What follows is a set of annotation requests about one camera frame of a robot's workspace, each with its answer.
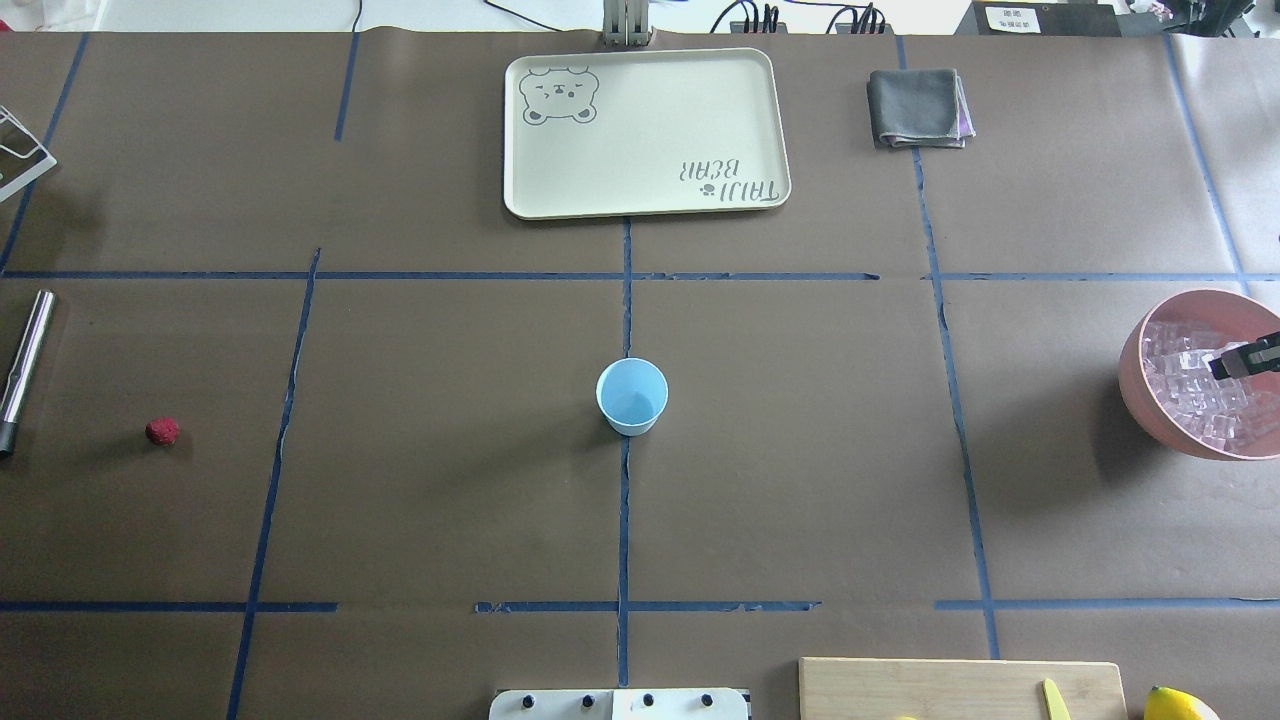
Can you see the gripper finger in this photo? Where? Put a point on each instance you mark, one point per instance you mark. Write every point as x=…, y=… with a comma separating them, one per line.
x=1267, y=351
x=1236, y=363

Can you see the red strawberry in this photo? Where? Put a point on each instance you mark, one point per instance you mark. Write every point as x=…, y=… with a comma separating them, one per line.
x=163, y=431

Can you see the pile of ice cubes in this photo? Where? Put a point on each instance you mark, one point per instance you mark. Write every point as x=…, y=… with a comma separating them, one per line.
x=1230, y=414

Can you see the light blue cup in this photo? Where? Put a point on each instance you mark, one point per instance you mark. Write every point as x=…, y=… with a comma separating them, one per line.
x=631, y=394

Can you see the white cup rack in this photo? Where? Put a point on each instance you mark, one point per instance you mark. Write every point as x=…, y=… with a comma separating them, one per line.
x=24, y=159

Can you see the pink bowl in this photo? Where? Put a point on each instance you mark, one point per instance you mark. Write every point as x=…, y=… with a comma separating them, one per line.
x=1230, y=313

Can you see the yellow lemon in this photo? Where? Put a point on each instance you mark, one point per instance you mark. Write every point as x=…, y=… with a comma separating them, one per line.
x=1166, y=703

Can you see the yellow knife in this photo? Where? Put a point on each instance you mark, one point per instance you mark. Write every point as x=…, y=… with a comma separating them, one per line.
x=1056, y=708

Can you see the black box with label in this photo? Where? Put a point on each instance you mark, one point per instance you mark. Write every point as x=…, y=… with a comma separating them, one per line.
x=1042, y=18

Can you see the wooden cutting board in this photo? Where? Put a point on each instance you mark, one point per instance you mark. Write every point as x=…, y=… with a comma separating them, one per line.
x=834, y=688

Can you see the cream bear tray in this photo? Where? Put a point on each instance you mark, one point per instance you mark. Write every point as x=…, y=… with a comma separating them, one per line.
x=643, y=133

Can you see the white pillar with base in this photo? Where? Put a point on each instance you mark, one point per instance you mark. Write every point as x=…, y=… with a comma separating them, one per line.
x=622, y=703

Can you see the metal muddler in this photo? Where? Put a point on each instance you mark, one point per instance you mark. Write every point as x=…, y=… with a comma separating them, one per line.
x=23, y=367

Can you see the aluminium frame post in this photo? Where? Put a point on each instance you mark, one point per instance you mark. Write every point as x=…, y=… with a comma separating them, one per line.
x=626, y=23

